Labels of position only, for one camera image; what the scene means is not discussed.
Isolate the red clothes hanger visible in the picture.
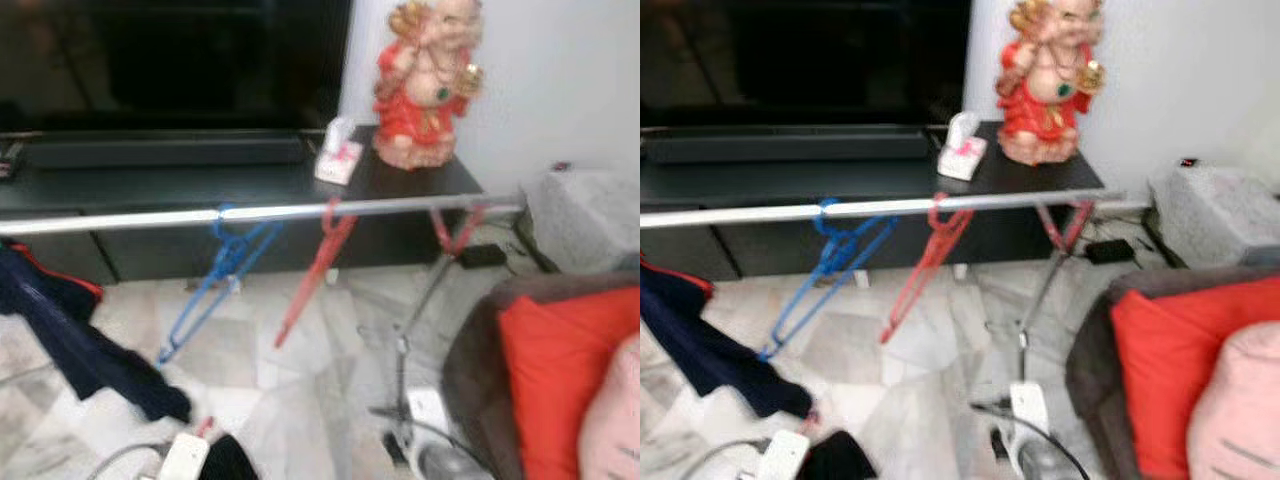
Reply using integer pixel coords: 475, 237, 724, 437
273, 197, 359, 350
880, 192, 976, 346

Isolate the black knit garment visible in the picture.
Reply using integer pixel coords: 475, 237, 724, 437
195, 433, 261, 480
800, 430, 879, 480

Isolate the dark brown fabric sofa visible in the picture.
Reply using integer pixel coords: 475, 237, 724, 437
440, 270, 641, 480
1065, 265, 1280, 480

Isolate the grey speckled stone table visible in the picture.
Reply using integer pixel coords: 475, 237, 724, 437
522, 165, 641, 276
1145, 162, 1280, 271

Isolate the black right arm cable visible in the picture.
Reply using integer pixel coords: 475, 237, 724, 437
970, 398, 1091, 480
368, 405, 471, 451

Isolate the black TV cabinet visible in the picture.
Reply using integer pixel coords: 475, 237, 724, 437
640, 120, 1106, 281
0, 125, 486, 286

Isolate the white tissue box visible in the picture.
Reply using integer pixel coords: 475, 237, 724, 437
937, 111, 989, 182
313, 116, 363, 186

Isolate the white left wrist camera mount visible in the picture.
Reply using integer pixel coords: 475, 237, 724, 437
157, 432, 211, 480
755, 428, 811, 480

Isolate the black power adapter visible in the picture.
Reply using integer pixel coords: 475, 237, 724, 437
458, 244, 508, 270
1083, 238, 1136, 265

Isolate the red cushion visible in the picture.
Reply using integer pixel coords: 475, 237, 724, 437
497, 285, 641, 480
1110, 275, 1280, 480

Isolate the blue clothes hanger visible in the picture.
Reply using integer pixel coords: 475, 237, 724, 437
758, 197, 899, 363
155, 203, 286, 367

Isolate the red Ganesha statue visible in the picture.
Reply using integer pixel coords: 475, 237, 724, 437
372, 0, 486, 171
995, 0, 1106, 167

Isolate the black television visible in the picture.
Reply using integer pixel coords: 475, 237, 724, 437
640, 0, 973, 129
0, 0, 353, 131

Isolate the silver metal clothes rack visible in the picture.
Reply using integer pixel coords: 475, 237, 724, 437
0, 192, 529, 441
640, 188, 1151, 441

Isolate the pink Hello Kitty cushion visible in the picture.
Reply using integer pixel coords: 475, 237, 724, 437
1187, 320, 1280, 480
578, 335, 641, 480

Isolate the navy zip shirt with logo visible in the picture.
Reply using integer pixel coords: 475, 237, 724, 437
0, 238, 193, 423
640, 258, 816, 421

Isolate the black soundbar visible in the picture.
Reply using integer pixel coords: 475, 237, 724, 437
22, 133, 309, 169
645, 130, 933, 164

